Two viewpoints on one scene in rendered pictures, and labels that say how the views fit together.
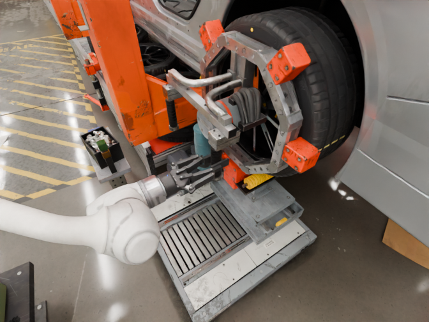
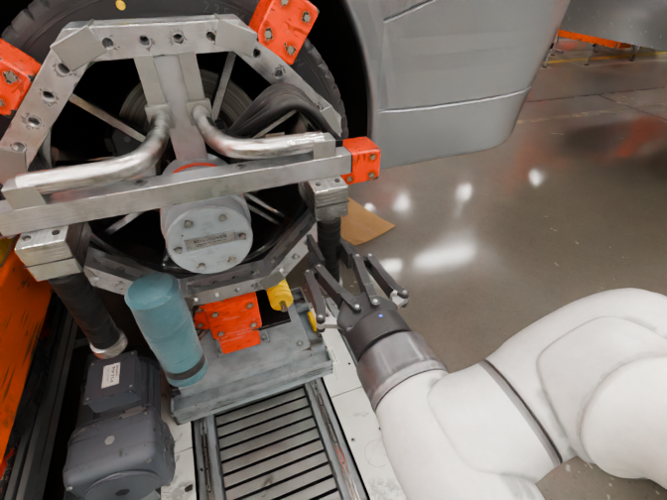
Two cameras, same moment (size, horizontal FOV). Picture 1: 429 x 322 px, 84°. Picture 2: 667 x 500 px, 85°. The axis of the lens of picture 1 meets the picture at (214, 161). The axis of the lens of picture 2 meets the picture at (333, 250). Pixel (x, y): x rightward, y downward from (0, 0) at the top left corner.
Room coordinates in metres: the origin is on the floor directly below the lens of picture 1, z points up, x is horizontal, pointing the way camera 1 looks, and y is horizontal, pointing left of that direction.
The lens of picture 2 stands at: (0.46, 0.43, 1.20)
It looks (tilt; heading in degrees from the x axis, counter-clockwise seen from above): 40 degrees down; 282
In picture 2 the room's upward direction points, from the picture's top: straight up
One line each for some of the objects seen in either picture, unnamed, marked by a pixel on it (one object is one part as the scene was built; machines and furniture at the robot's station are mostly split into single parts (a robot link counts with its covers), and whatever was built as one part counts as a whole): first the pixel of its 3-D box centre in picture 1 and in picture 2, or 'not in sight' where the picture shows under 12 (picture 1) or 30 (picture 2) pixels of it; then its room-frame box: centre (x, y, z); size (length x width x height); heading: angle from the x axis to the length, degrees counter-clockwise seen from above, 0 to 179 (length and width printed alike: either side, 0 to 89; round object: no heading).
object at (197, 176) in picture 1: (196, 176); (364, 284); (0.50, 0.06, 0.83); 0.11 x 0.01 x 0.04; 111
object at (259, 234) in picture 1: (254, 197); (247, 346); (0.92, -0.26, 0.13); 0.50 x 0.36 x 0.10; 33
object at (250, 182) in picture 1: (266, 173); (271, 271); (0.79, -0.26, 0.51); 0.29 x 0.06 x 0.06; 123
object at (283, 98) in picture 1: (240, 110); (200, 188); (0.84, -0.11, 0.85); 0.54 x 0.07 x 0.54; 33
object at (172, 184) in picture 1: (175, 180); (371, 323); (0.48, 0.12, 0.83); 0.09 x 0.08 x 0.07; 123
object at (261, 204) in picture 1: (256, 177); (234, 311); (0.93, -0.25, 0.32); 0.40 x 0.30 x 0.28; 33
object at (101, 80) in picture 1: (102, 83); not in sight; (2.15, 1.08, 0.28); 2.47 x 0.09 x 0.22; 33
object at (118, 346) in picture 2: (172, 113); (88, 311); (0.85, 0.18, 0.83); 0.04 x 0.04 x 0.16
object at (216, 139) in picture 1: (224, 136); (322, 187); (0.58, -0.03, 0.93); 0.09 x 0.05 x 0.05; 123
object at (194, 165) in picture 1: (190, 167); (335, 292); (0.54, 0.08, 0.83); 0.11 x 0.01 x 0.04; 135
